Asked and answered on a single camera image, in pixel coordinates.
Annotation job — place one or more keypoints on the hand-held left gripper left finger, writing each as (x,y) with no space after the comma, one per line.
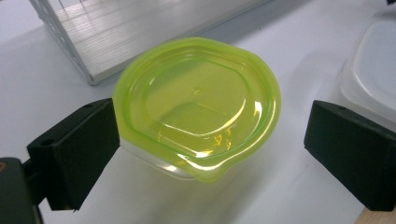
(77,155)

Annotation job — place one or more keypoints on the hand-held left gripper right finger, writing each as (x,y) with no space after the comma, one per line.
(351,155)

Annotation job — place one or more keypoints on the white square lidded container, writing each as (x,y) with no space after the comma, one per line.
(376,71)

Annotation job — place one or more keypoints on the round container with green lid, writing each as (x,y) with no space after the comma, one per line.
(193,105)

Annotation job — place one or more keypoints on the wooden table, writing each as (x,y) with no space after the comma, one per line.
(378,217)

